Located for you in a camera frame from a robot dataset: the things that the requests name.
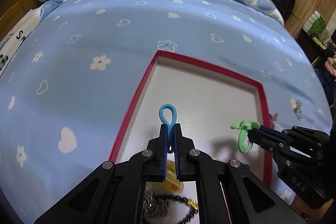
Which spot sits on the dark side cabinet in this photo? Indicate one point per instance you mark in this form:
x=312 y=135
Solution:
x=308 y=45

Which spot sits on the pile of clothes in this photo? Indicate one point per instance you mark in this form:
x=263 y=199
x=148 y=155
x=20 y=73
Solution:
x=330 y=64

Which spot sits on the glittery hair clip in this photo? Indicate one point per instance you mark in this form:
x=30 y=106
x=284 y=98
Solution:
x=298 y=111

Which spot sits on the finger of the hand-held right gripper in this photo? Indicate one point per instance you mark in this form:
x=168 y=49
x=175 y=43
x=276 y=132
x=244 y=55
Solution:
x=262 y=140
x=270 y=132

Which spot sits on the red shallow box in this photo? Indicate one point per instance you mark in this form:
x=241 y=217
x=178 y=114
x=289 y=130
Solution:
x=197 y=98

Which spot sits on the blue flowered bed sheet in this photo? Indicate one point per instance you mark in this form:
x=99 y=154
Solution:
x=92 y=95

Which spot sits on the white printed pillow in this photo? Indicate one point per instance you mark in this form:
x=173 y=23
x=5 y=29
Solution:
x=15 y=37

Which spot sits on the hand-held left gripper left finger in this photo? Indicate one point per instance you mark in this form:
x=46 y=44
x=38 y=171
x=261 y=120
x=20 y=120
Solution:
x=164 y=153

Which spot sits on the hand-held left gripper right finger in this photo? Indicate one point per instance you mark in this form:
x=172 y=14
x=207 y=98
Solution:
x=178 y=153

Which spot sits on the green tissue packs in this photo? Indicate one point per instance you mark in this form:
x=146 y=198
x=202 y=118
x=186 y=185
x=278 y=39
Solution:
x=315 y=23

